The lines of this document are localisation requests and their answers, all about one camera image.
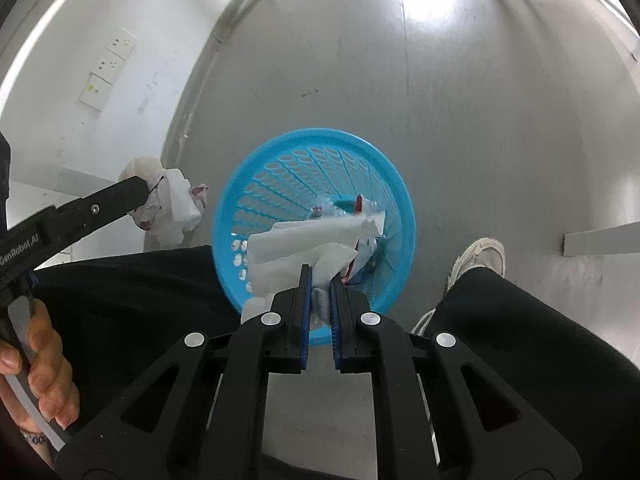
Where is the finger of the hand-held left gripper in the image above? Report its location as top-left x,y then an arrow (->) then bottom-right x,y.
47,175 -> 153,247

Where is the person's right leg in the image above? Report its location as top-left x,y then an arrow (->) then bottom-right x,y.
434,266 -> 640,480

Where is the white wall panel yellow sticker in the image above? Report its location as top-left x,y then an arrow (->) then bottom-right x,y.
77,72 -> 119,112

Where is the white sneaker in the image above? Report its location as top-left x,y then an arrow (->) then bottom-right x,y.
409,307 -> 439,337
446,238 -> 507,294

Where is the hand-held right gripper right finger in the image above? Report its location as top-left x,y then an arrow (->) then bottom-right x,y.
329,276 -> 580,480

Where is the person's leg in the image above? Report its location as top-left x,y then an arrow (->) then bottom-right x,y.
25,244 -> 251,461
434,266 -> 640,480

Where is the person's left leg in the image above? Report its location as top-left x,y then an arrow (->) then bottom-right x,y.
25,244 -> 251,461

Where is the clear plastic wrap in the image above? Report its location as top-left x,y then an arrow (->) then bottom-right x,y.
305,199 -> 357,222

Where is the person's left forearm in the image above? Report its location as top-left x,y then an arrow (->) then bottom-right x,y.
0,374 -> 57,468

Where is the white tissue wad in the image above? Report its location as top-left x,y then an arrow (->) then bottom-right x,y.
119,156 -> 211,247

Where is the colourful snack wrapper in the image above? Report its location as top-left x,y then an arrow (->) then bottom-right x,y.
340,194 -> 389,287

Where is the person's left hand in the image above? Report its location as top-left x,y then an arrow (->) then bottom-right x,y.
0,301 -> 81,431

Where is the blue plastic basket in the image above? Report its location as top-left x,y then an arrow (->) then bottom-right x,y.
211,127 -> 417,348

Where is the white table foot beam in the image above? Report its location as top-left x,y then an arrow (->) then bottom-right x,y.
562,222 -> 640,258

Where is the white paper towel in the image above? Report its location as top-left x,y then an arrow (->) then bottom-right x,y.
240,211 -> 387,333

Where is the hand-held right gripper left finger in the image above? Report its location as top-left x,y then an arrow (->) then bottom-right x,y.
54,264 -> 313,480

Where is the white wall socket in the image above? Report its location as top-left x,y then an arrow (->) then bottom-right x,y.
104,30 -> 137,59
94,54 -> 124,82

